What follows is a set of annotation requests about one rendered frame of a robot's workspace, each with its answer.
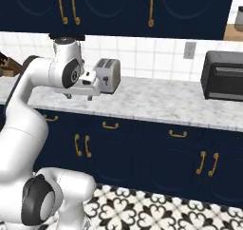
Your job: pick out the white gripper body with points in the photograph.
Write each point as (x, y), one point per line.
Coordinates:
(83, 90)

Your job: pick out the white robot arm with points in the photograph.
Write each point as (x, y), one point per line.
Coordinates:
(22, 138)

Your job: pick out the silver toaster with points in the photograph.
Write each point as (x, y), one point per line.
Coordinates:
(110, 75)

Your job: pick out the black toaster oven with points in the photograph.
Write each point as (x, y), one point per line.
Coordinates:
(223, 77)

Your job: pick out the navy drawer front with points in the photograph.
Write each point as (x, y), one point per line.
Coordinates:
(66, 119)
(226, 138)
(126, 124)
(158, 130)

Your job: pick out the navy base cupboard door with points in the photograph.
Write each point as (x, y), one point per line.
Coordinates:
(171, 173)
(117, 161)
(60, 151)
(228, 180)

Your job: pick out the brown wooden block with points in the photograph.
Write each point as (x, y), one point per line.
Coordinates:
(9, 66)

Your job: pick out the wooden shelf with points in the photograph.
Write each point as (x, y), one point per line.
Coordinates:
(234, 34)

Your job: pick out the grey jar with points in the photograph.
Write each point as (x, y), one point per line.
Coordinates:
(239, 19)

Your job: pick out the navy wall cupboard door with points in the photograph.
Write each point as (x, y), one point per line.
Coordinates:
(31, 9)
(107, 9)
(193, 12)

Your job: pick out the grey wall socket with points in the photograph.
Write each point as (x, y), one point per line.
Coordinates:
(190, 50)

